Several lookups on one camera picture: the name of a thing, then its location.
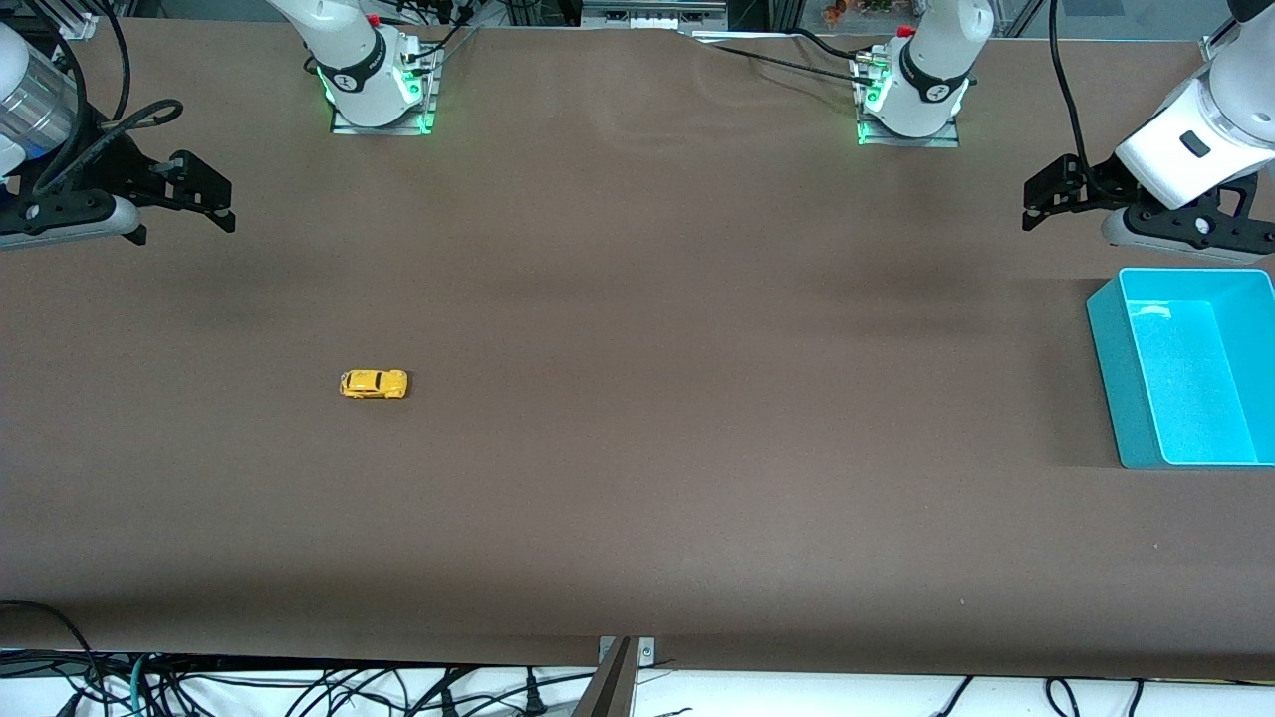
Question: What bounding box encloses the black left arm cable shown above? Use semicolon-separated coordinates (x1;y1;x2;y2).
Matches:
1048;0;1107;195

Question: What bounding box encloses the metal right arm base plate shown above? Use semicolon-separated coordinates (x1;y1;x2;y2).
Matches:
331;45;440;136

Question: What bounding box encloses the yellow beetle toy car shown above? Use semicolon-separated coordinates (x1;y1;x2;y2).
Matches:
339;368;409;401

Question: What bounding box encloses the aluminium frame corner profile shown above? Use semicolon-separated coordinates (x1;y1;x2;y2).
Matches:
1200;15;1246;63

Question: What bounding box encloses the curved black base cable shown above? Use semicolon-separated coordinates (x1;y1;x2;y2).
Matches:
792;28;878;63

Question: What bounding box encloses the black left camera mount bracket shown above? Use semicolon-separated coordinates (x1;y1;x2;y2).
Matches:
1131;171;1275;262

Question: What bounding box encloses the grey equipment box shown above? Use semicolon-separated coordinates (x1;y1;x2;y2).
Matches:
581;0;729;31

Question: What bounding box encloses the brown slanted bar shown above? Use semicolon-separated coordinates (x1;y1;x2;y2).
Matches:
572;637;639;717

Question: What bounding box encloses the long black base cable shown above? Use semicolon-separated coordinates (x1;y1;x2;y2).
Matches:
709;42;878;87

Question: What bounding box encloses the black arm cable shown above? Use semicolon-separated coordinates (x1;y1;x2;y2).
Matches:
1048;0;1107;195
30;0;186;195

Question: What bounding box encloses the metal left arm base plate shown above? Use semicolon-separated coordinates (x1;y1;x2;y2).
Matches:
855;55;963;148

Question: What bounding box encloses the black right camera mount bracket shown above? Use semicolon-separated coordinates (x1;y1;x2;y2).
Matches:
0;185;148;248

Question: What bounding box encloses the brown table cover sheet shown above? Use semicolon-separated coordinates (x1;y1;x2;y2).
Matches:
0;18;1275;683

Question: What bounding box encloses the black looping cable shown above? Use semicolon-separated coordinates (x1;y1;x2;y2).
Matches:
0;599;106;698

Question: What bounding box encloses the teal plastic bin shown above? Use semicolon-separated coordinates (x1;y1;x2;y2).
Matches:
1085;267;1275;470

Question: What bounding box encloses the black base cable bundle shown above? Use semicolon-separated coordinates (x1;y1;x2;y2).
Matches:
396;0;481;73

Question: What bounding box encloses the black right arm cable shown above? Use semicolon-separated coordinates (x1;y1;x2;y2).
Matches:
30;0;186;195

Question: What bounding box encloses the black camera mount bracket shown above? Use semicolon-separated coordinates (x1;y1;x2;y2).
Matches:
0;185;148;248
1131;171;1275;262

